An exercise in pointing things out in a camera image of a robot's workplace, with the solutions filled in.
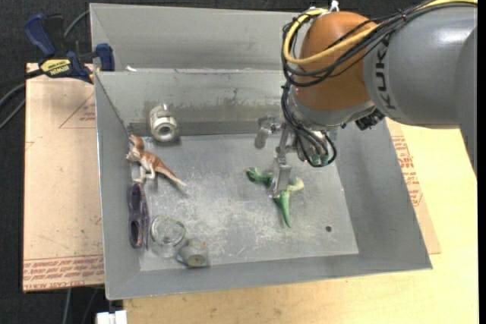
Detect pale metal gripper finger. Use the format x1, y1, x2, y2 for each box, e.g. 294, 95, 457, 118
270, 157, 293, 200
254, 115, 284, 150

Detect green toy dinosaur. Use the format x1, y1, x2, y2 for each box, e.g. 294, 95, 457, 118
245, 166, 306, 229

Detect grey metal bin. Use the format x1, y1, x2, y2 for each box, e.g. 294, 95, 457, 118
89, 2, 434, 300

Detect silver metal coupling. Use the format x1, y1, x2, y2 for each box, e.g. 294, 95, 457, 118
147, 104, 178, 143

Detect brown toy dinosaur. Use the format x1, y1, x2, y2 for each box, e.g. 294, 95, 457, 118
125, 134, 189, 191

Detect clear glass cup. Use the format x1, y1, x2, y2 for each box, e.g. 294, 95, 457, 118
150, 215, 188, 259

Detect purple sunglasses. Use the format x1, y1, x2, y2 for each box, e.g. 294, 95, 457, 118
128, 182, 150, 250

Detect brown cardboard board, red print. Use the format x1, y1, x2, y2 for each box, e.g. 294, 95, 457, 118
22, 62, 442, 293

